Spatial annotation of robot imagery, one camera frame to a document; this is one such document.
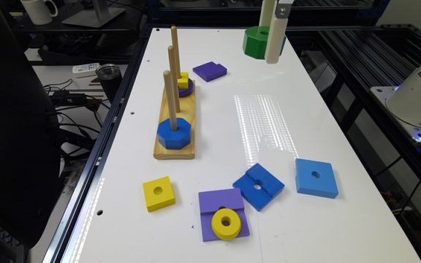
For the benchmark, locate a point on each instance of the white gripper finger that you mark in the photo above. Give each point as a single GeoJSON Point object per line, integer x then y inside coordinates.
{"type": "Point", "coordinates": [267, 12]}
{"type": "Point", "coordinates": [277, 27]}

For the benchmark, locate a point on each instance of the green octagonal block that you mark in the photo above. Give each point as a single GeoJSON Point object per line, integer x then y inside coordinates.
{"type": "Point", "coordinates": [255, 42]}

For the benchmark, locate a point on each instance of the dark purple stepped block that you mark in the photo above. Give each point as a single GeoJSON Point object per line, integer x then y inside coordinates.
{"type": "Point", "coordinates": [210, 71]}

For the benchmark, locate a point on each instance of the small yellow block on peg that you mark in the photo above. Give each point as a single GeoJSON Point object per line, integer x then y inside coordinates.
{"type": "Point", "coordinates": [183, 81]}

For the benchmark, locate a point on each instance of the purple round block on peg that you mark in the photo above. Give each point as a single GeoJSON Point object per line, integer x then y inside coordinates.
{"type": "Point", "coordinates": [182, 92]}

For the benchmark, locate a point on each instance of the blue octagonal block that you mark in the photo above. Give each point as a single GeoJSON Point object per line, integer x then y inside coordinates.
{"type": "Point", "coordinates": [174, 140]}

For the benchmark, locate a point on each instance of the light blue square block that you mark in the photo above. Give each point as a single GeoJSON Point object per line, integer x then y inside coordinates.
{"type": "Point", "coordinates": [315, 178]}

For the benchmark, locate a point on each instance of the dark blue grooved block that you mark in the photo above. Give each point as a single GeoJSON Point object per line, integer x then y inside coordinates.
{"type": "Point", "coordinates": [258, 186]}

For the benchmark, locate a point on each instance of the light purple square block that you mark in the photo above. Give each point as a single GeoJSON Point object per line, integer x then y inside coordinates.
{"type": "Point", "coordinates": [212, 201]}

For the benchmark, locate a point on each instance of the yellow square block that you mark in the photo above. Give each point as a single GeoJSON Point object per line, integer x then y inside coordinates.
{"type": "Point", "coordinates": [158, 194]}

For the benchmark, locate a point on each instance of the rear wooden peg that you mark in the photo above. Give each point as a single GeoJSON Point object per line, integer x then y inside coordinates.
{"type": "Point", "coordinates": [174, 37]}

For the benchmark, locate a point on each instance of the wooden peg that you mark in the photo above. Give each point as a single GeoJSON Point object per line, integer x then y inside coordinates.
{"type": "Point", "coordinates": [174, 37]}
{"type": "Point", "coordinates": [173, 70]}
{"type": "Point", "coordinates": [170, 100]}

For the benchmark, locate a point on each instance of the middle wooden peg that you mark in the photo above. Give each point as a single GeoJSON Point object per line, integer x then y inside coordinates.
{"type": "Point", "coordinates": [173, 70]}

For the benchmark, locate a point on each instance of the wooden peg base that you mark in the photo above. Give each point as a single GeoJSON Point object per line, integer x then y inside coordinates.
{"type": "Point", "coordinates": [187, 112]}

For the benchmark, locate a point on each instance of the front wooden peg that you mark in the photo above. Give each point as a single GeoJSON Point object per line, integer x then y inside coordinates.
{"type": "Point", "coordinates": [170, 100]}

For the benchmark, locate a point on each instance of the monitor stand base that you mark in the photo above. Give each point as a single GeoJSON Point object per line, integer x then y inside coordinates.
{"type": "Point", "coordinates": [96, 18]}

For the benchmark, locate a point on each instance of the black tumbler cup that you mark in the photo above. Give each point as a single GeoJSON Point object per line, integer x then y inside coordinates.
{"type": "Point", "coordinates": [110, 78]}

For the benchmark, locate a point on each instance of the white remote control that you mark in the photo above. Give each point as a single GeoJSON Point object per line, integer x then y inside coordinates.
{"type": "Point", "coordinates": [85, 68]}

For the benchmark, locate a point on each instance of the white mug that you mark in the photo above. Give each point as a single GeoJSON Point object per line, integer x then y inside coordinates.
{"type": "Point", "coordinates": [41, 12]}

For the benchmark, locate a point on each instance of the black office chair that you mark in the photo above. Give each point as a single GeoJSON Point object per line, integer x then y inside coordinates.
{"type": "Point", "coordinates": [29, 154]}

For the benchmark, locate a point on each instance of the yellow ring block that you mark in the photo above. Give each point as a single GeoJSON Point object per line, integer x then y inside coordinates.
{"type": "Point", "coordinates": [226, 224]}

